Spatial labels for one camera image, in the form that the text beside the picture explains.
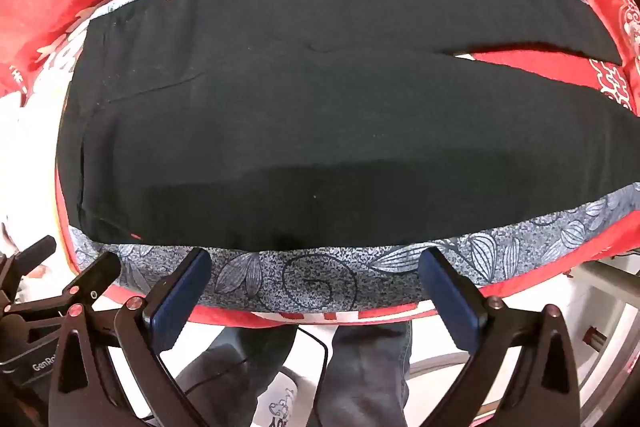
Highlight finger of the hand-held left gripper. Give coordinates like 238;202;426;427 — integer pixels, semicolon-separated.
5;251;122;315
0;235;57;273

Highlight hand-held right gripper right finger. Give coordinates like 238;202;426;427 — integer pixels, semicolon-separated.
418;246;583;427

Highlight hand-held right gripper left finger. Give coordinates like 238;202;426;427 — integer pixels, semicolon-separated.
48;247;213;427

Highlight black pants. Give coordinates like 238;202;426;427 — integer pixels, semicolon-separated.
56;0;640;253

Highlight white cloth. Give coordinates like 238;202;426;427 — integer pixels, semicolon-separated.
0;89;76;288

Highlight person's right leg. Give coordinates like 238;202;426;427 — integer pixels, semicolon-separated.
317;321;414;427

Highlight grey floral cloth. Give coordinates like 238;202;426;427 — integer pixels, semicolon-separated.
70;0;640;310

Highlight white printed slipper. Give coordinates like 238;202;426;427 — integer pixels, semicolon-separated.
249;366;327;427

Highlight grey metal frame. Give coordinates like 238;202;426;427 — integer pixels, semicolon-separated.
562;252;640;427

